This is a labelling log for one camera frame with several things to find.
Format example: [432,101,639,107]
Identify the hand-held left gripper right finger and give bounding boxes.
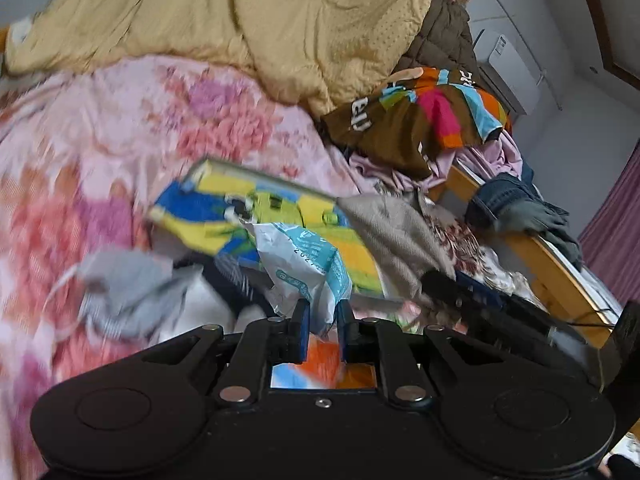
[336,300,505,409]

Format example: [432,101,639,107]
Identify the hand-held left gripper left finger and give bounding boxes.
[141,300,311,407]

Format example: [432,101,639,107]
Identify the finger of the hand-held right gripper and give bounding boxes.
[456,271,557,332]
[422,269,551,349]

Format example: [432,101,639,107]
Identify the beige grey cloth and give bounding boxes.
[337,192,457,307]

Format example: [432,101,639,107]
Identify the white teal plastic packet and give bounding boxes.
[247,222,357,366]

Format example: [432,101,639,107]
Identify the colourful cartoon print box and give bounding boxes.
[147,157,396,301]

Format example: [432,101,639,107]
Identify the white brown ornate cloth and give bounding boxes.
[375,185,547,311]

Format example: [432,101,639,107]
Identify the black white striped sock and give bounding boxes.
[200,255,273,321]

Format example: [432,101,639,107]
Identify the grey green garment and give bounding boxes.
[495,199,584,267]

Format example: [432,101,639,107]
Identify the blue jeans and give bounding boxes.
[465,172,547,233]

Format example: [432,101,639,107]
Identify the lilac cloth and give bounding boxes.
[347,130,524,197]

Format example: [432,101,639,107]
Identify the purple curtain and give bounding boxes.
[577,140,640,307]

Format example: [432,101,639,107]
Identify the brown multicolour striped garment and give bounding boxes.
[320,66,514,181]

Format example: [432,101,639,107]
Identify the light grey cloth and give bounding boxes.
[75,250,191,341]

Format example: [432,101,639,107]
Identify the white air conditioner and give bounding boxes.
[472,30,544,116]

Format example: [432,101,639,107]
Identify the brown quilted jacket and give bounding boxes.
[395,0,482,86]

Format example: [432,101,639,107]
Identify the pink floral bedsheet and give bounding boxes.
[0,55,383,480]

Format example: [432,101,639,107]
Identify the beige dotted blanket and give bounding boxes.
[5,0,443,117]

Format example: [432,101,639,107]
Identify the wooden bed frame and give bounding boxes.
[429,162,622,337]

